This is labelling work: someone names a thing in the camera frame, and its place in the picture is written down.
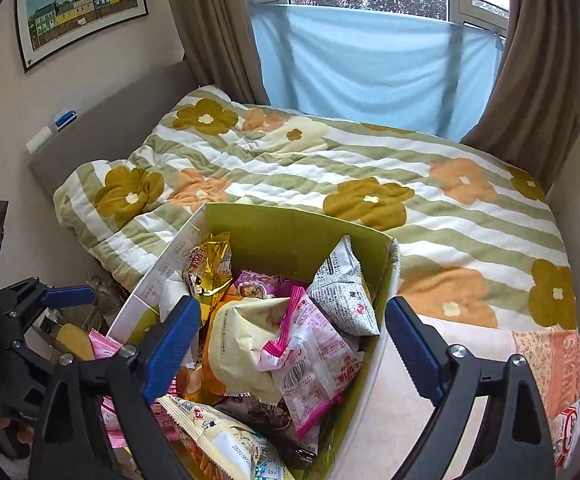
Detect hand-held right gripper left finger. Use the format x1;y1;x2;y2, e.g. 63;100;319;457
27;296;202;480

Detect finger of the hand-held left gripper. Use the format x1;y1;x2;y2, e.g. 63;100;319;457
0;276;97;334
11;339;59;387

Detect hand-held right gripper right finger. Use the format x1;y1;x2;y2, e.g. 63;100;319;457
384;297;556;480

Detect pink striped snack packet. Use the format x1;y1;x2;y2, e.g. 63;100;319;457
89;330;177;442

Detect gold snack packet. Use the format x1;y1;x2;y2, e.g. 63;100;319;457
182;231;234;312

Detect white orange snack packet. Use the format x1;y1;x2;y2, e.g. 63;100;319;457
157;394;283;480

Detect pink white snack packet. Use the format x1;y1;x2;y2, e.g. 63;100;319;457
261;285;367;439

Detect green-lined cardboard box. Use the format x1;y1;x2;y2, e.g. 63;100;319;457
105;202;401;480

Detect person's left forearm white sleeve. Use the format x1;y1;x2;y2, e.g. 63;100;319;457
0;444;33;480

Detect pale pink bed sheet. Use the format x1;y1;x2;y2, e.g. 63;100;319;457
342;310;563;480

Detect cream yellow snack packet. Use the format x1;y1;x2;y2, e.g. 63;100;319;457
204;296;292;407

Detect white black printed snack packet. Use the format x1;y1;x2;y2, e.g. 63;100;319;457
306;234;382;337

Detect purple snack packet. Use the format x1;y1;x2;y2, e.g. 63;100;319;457
232;267;293;302

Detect brown snack packet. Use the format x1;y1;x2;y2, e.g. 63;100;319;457
215;392;321;463

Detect small white item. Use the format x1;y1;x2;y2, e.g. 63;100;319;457
25;127;54;154

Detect red label snack packet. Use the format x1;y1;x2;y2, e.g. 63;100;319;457
551;394;580;469

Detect floral striped blanket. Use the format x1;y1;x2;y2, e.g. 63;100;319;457
52;85;579;332

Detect grey headboard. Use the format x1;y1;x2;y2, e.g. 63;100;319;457
27;60;199;197

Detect framed houses picture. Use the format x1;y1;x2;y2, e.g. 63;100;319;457
15;0;149;74

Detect light blue cloth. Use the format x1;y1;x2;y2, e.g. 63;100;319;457
249;2;504;142

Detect brown curtain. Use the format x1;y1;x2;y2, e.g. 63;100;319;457
459;0;580;194
157;0;272;107

